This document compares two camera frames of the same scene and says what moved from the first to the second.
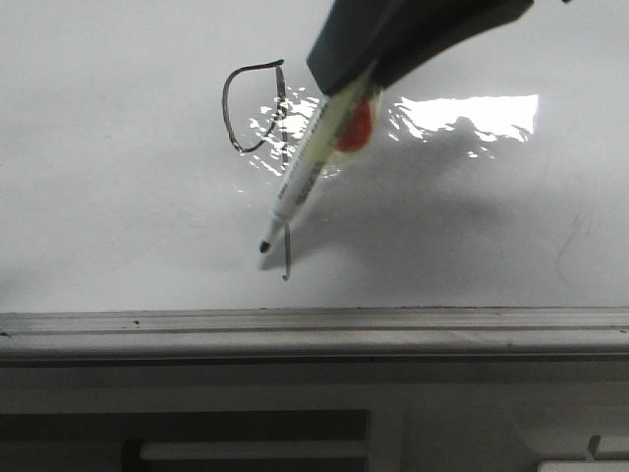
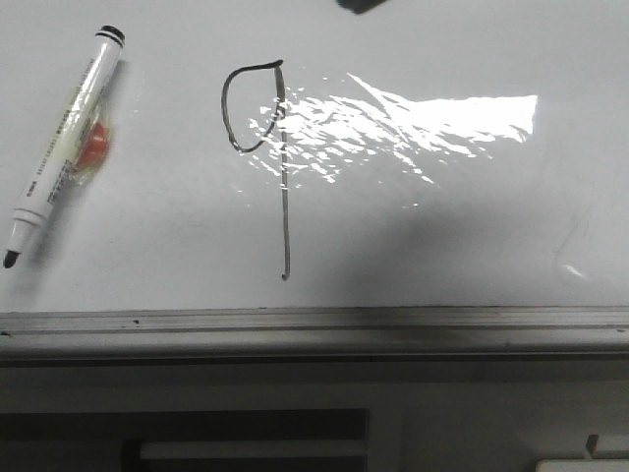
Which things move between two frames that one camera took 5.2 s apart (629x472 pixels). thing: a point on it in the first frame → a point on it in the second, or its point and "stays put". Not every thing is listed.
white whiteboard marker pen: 345,125 → 74,122
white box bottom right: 611,465 stays put
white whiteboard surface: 143,145 stays put
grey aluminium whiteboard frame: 317,336 stays put
